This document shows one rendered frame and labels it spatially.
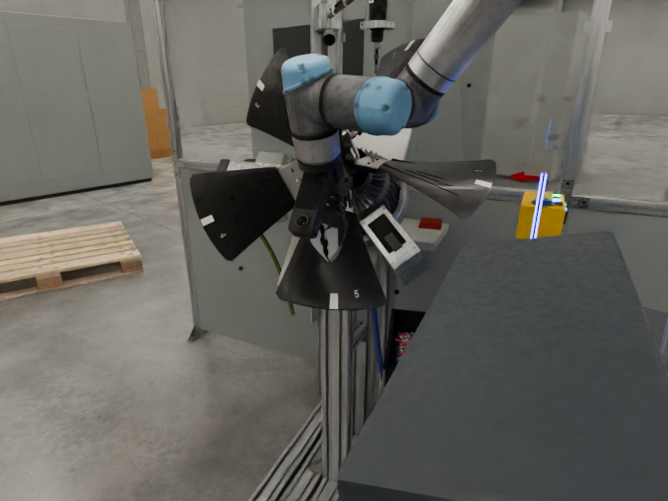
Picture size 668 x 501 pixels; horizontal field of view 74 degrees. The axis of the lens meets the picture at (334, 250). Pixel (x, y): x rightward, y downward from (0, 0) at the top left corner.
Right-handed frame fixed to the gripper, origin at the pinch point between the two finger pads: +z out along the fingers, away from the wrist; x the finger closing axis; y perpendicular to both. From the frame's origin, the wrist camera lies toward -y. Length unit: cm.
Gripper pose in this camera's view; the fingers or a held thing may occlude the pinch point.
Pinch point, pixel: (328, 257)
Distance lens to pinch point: 83.7
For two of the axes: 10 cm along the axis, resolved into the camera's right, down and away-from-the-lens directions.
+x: -9.1, -1.6, 3.9
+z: 1.2, 7.9, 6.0
